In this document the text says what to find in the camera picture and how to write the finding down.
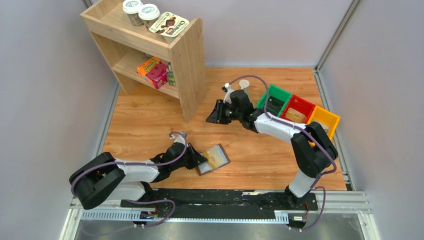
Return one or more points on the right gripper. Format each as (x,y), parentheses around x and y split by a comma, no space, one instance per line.
(221,112)

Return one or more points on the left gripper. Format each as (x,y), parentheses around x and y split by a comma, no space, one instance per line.
(190,155)

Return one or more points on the yellow credit card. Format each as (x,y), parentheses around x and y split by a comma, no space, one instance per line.
(216,156)

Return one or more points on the brown leather card holder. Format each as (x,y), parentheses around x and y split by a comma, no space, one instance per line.
(205,168)

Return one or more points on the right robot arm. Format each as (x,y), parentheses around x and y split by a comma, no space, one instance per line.
(313,150)

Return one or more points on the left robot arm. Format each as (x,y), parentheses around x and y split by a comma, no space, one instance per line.
(107,178)

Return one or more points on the black card in green bin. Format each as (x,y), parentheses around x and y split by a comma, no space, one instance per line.
(274,105)

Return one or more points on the gold card in red bin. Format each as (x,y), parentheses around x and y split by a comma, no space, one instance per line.
(294,115)

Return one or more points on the green soap bottle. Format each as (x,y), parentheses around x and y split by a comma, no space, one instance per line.
(244,85)

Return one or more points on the green plastic bin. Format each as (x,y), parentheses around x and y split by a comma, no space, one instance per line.
(280,94)

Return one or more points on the green box on shelf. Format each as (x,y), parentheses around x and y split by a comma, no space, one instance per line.
(170,75)

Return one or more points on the wooden shelf unit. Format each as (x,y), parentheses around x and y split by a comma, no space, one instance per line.
(124,47)

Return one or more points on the pink snack box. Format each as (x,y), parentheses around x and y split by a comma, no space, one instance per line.
(157,76)

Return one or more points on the red plastic bin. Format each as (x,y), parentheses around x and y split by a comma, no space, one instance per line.
(298,110)

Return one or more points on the orange snack box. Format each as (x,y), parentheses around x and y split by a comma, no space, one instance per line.
(145,67)

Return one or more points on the Chobani yogurt package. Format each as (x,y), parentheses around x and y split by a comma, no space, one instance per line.
(169,25)

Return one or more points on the yellow plastic bin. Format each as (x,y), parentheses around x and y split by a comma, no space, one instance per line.
(328,120)

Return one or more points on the white lidded cup right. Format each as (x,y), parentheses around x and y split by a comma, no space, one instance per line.
(149,14)

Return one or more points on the white lidded cup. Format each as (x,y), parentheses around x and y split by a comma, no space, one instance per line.
(131,8)
(149,14)

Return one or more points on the white lidded cup left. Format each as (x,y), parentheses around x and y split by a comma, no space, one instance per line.
(131,8)

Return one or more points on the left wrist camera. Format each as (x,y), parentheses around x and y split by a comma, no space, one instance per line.
(179,137)

